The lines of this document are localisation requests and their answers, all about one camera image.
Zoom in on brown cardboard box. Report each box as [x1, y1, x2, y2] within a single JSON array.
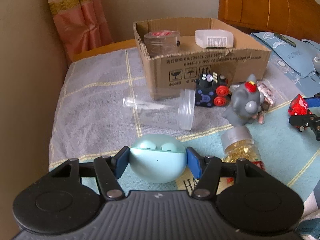
[[133, 17, 271, 91]]

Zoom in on clear round case red label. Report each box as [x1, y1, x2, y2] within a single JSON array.
[[144, 30, 180, 57]]

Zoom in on red toy block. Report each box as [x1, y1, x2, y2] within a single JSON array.
[[288, 94, 308, 116]]

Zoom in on pink candy wrapper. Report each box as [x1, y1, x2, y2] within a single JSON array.
[[257, 81, 276, 106]]

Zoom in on black toy train red wheels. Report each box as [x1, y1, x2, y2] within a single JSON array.
[[195, 72, 229, 108]]

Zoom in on light blue floral pillow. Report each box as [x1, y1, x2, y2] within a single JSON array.
[[251, 31, 319, 96]]

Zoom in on white plastic box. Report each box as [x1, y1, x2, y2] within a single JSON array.
[[195, 29, 234, 49]]

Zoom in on pink beige curtain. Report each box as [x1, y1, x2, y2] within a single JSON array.
[[48, 0, 113, 62]]

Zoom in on light blue earbuds case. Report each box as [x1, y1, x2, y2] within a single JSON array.
[[129, 134, 187, 183]]

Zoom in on grey cartoon figurine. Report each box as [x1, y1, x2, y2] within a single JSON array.
[[222, 74, 265, 127]]

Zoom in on wooden headboard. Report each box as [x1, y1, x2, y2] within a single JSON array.
[[218, 0, 319, 42]]

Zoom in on clear plastic jar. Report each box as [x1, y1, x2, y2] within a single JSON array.
[[121, 86, 195, 131]]

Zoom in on pill bottle silver cap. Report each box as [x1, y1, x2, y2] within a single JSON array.
[[220, 126, 266, 170]]

